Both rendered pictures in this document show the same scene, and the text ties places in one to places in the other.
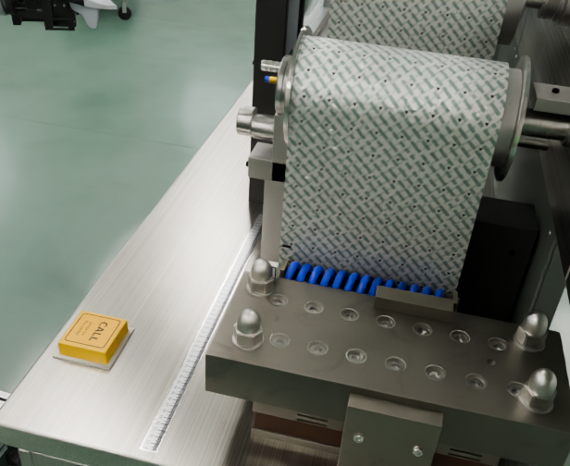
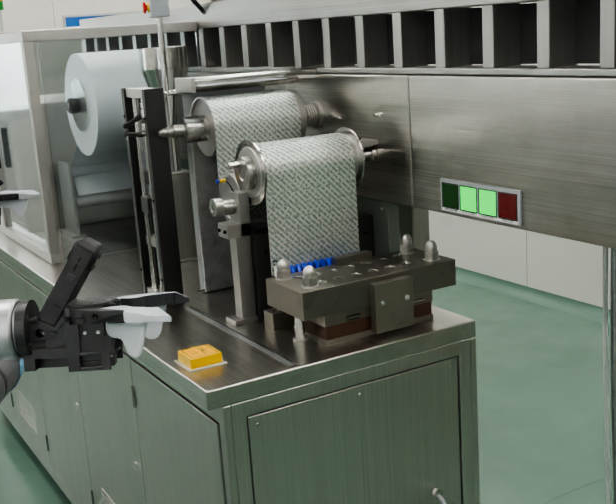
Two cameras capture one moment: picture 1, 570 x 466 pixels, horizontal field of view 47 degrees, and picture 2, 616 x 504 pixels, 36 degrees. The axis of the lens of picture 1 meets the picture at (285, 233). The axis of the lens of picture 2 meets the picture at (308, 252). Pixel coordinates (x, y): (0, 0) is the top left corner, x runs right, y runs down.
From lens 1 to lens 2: 1.55 m
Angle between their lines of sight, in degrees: 42
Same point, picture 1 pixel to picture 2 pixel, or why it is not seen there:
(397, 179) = (320, 197)
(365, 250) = (313, 246)
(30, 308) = not seen: outside the picture
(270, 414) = (334, 324)
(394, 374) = (378, 272)
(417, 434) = (404, 286)
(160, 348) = (235, 350)
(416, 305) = (356, 255)
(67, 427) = (246, 377)
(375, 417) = (386, 285)
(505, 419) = (429, 265)
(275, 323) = not seen: hidden behind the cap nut
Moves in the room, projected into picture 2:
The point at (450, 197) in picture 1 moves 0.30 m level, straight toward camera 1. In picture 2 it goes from (344, 198) to (412, 218)
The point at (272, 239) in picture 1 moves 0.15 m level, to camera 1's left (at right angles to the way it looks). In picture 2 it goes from (246, 278) to (192, 293)
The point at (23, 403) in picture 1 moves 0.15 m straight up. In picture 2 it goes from (210, 383) to (203, 309)
